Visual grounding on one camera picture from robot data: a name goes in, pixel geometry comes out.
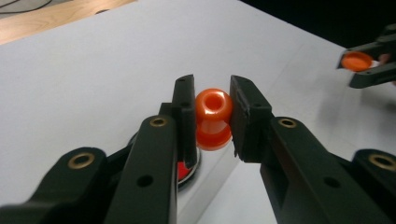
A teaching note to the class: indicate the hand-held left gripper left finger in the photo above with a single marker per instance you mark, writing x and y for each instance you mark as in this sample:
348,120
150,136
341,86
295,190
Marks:
186,124

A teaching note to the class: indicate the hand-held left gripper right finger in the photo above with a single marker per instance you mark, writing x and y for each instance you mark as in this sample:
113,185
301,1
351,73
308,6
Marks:
249,130

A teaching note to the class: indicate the white paper sheet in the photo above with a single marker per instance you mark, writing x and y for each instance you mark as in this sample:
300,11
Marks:
239,199

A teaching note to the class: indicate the round black red ink pad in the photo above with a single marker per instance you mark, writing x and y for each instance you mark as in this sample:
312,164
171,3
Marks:
183,172

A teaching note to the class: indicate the orange stamp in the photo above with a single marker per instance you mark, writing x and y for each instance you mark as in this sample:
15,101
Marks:
213,124

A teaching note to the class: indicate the orange stamp cap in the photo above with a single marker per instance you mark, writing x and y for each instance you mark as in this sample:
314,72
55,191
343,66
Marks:
356,61

